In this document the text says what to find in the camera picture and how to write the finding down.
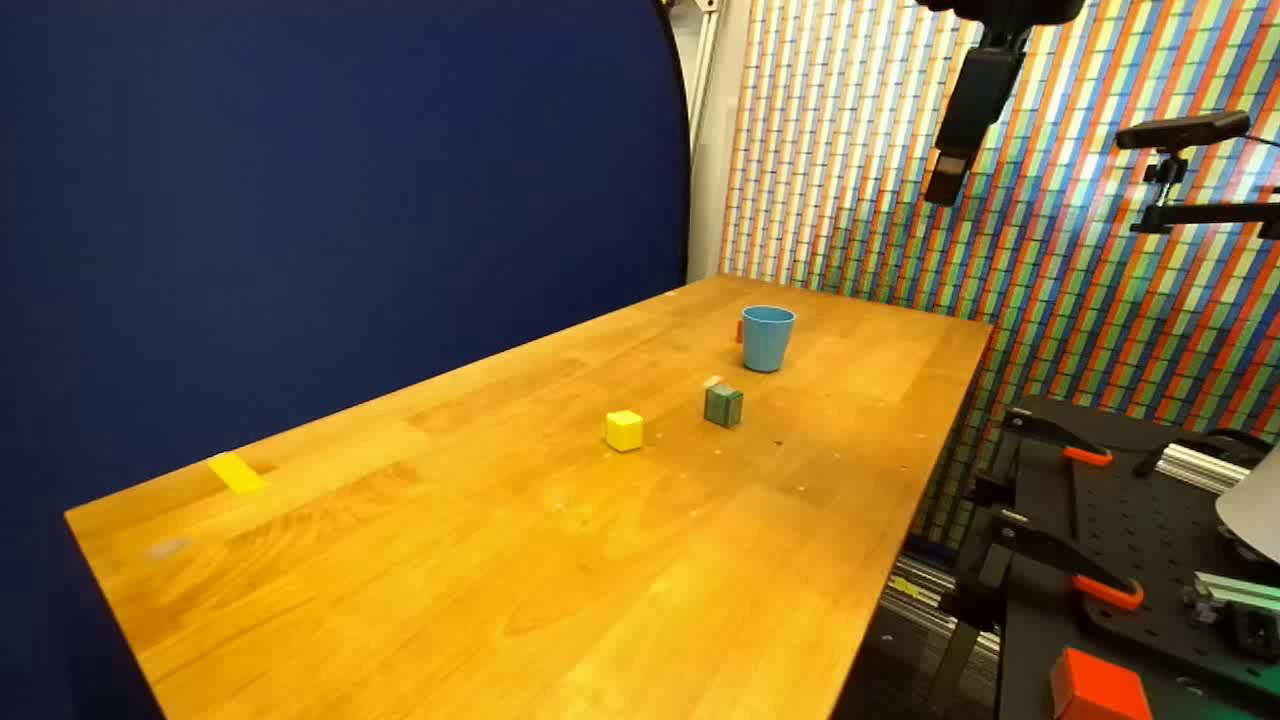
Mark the green metal rail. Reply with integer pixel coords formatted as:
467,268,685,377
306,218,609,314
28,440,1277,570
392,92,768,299
1188,570,1280,633

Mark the blue cup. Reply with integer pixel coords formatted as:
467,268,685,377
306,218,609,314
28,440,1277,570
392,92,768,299
741,304,801,377

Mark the aluminium extrusion bar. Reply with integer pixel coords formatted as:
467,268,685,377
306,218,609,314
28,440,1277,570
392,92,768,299
1153,440,1254,502

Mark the small orange handled clamp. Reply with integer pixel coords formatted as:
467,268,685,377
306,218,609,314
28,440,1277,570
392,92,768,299
999,403,1120,473

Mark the green block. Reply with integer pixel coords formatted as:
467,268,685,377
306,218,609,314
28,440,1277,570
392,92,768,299
701,377,747,431

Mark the large orange handled clamp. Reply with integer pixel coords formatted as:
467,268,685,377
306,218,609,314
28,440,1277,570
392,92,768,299
979,506,1153,619

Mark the black camera on stand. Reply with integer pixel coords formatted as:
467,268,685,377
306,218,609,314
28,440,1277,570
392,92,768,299
1110,108,1254,154

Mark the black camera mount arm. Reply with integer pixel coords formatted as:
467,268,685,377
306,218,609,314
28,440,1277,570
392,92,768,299
1128,150,1280,245

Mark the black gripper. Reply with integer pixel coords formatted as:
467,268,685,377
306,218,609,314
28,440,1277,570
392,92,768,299
920,28,1032,208

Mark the yellow tape strip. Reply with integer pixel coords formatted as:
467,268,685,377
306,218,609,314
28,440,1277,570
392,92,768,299
205,452,270,502

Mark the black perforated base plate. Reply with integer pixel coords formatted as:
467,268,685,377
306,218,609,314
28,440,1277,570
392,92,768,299
990,398,1280,720

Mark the red box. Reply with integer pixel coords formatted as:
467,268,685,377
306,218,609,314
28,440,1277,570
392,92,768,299
1046,645,1161,720

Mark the yellow block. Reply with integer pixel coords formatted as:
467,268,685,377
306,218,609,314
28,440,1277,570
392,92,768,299
599,407,646,457

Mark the white vertical pole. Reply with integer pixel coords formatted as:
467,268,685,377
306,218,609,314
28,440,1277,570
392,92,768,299
655,0,751,283

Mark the dark blue backdrop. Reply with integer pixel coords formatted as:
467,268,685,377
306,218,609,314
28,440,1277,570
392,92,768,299
0,0,690,720

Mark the colourful patterned backdrop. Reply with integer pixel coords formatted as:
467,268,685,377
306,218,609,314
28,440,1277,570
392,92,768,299
714,0,1280,552

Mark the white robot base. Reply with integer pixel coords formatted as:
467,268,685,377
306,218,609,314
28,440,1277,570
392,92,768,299
1213,440,1280,570

